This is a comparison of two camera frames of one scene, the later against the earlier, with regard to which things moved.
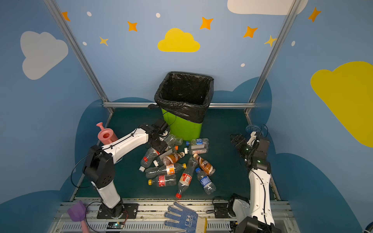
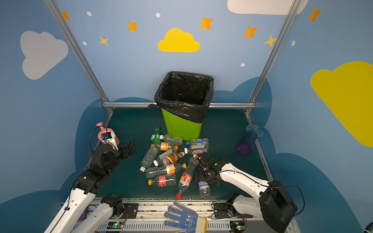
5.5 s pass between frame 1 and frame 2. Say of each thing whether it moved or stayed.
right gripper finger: moved
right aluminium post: stayed
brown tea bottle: stayed
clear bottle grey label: stayed
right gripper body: moved
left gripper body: moved
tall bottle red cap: stayed
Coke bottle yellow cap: stayed
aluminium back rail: stayed
